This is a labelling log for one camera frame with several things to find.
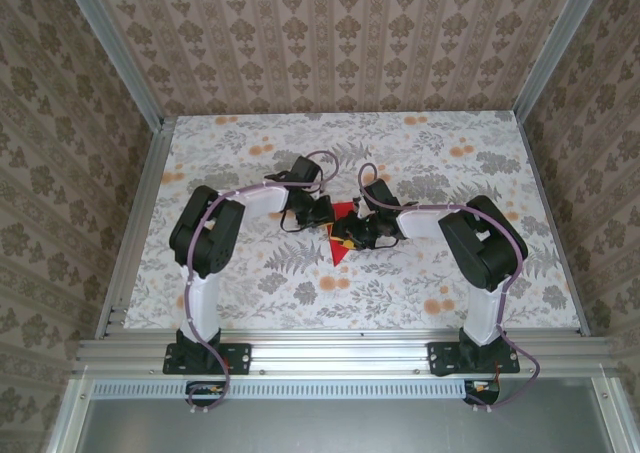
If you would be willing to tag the red paper sheet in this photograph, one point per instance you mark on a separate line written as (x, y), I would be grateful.
(339, 257)

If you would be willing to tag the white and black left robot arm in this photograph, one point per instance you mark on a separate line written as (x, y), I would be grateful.
(205, 233)

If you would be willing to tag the aluminium corner post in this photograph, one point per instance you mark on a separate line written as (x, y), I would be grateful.
(555, 48)
(115, 48)

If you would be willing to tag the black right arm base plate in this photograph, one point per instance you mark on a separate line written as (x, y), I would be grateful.
(505, 358)

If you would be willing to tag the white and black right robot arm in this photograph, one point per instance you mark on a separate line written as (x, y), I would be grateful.
(485, 243)

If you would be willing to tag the floral patterned table sheet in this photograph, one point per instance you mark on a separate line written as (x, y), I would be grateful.
(350, 298)

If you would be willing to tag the aluminium cross rail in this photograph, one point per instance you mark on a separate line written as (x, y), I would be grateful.
(340, 348)

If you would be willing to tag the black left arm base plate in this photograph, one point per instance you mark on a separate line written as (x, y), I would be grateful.
(237, 358)

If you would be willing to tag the grey metal panel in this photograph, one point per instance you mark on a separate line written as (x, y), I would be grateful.
(340, 428)

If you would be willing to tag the aluminium side rail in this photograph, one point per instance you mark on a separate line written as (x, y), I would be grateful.
(135, 233)

